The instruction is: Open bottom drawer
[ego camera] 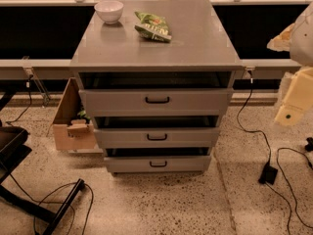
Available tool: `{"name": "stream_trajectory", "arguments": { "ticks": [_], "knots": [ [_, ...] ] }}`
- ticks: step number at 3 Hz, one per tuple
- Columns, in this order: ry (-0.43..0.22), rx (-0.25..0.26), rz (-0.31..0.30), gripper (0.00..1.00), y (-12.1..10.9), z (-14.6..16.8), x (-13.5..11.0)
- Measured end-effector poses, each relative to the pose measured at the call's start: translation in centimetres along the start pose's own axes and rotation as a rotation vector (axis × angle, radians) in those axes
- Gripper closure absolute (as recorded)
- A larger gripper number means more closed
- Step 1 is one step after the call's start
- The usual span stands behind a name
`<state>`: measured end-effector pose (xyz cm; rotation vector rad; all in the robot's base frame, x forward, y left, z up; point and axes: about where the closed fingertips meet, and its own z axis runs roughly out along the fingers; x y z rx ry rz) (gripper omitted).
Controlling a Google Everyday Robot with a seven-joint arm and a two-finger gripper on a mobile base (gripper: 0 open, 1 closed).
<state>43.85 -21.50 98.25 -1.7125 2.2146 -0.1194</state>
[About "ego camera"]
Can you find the white bowl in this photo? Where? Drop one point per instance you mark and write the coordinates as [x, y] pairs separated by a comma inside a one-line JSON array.
[[109, 11]]

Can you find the grey top drawer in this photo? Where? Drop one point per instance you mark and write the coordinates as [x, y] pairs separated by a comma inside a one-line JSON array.
[[155, 103]]

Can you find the grey middle drawer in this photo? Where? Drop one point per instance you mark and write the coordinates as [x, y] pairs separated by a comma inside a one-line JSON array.
[[156, 137]]

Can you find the grey drawer cabinet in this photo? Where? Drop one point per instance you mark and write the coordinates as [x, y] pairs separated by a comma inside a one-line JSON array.
[[199, 56]]

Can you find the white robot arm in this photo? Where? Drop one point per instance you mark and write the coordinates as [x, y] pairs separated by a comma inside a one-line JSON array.
[[297, 39]]

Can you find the grey bottom drawer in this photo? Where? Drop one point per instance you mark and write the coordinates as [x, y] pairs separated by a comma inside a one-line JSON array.
[[157, 164]]

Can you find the black chair base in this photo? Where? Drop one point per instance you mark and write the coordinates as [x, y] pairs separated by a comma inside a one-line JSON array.
[[46, 175]]

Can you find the grey drawer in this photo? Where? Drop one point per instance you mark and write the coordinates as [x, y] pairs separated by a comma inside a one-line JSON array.
[[156, 137], [155, 103], [157, 164]]

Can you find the cardboard box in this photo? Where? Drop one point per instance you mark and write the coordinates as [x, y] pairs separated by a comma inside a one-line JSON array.
[[70, 131]]

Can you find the green chip bag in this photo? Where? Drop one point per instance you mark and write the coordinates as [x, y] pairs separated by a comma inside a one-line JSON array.
[[152, 27]]

